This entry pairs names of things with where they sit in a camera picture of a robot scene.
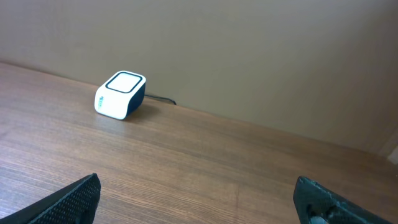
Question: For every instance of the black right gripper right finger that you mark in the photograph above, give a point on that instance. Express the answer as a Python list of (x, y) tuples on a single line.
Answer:
[(316, 204)]

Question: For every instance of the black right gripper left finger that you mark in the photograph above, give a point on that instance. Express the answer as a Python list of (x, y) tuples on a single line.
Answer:
[(73, 204)]

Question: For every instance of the white barcode scanner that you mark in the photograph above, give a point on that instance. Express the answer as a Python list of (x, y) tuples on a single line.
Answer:
[(119, 96)]

